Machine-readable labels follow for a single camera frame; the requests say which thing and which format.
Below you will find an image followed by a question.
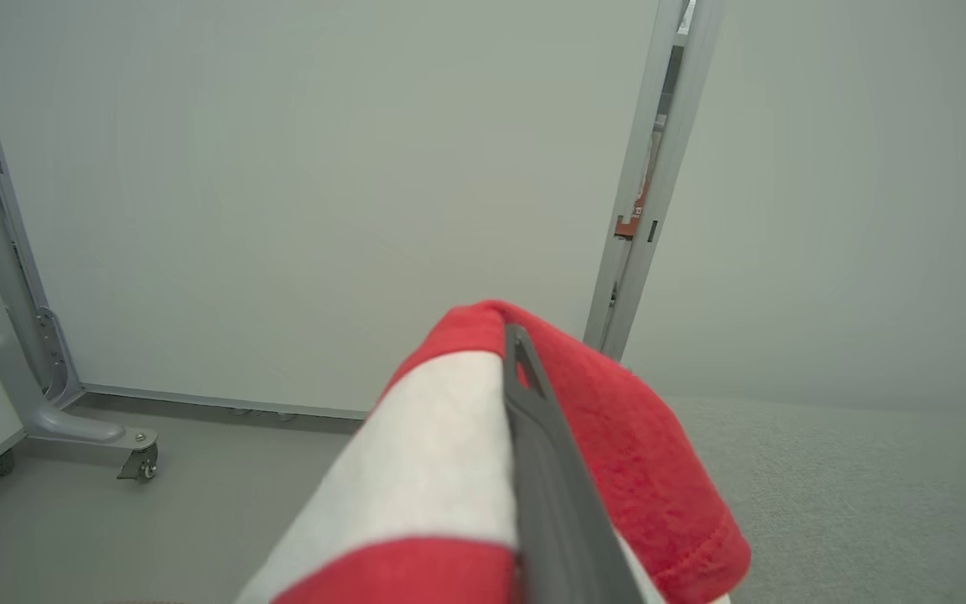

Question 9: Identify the red and white striped cloth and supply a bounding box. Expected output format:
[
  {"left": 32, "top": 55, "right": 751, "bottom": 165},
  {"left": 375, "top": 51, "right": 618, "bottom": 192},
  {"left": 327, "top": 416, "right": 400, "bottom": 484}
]
[{"left": 236, "top": 299, "right": 752, "bottom": 604}]

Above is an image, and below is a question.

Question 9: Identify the large white partition panel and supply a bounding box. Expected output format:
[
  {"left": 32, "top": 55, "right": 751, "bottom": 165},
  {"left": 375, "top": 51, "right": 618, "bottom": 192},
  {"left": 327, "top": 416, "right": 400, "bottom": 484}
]
[{"left": 0, "top": 0, "right": 689, "bottom": 421}]

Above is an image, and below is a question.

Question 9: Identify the grey partition foot with caster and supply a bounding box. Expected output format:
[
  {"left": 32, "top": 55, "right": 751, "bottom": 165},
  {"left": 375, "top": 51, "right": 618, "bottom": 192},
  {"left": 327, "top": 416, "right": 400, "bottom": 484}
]
[{"left": 0, "top": 306, "right": 159, "bottom": 484}]

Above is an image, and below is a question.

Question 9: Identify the orange red object behind partition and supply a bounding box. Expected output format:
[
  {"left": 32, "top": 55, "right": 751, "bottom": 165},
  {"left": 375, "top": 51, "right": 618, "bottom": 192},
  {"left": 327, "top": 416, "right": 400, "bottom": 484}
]
[{"left": 614, "top": 180, "right": 649, "bottom": 238}]

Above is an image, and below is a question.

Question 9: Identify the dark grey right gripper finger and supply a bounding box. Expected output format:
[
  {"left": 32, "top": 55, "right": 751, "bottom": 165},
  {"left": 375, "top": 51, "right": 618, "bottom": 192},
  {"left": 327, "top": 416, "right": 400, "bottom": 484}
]
[{"left": 503, "top": 324, "right": 644, "bottom": 604}]

